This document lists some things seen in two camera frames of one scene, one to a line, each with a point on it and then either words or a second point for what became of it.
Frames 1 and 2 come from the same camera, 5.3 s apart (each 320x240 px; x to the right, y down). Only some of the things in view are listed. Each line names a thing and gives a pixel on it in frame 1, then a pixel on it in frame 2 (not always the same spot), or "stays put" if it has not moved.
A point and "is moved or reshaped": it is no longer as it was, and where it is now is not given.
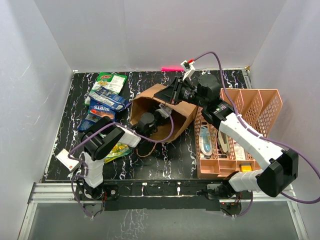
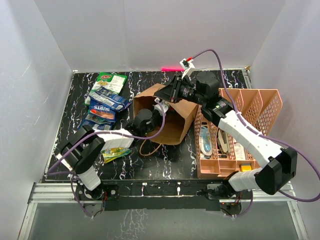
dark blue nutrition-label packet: x=107 y=97 stays put
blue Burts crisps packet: x=101 y=109 stays put
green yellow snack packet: x=120 y=149 stays put
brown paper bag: x=145 y=102 is moved or reshaped
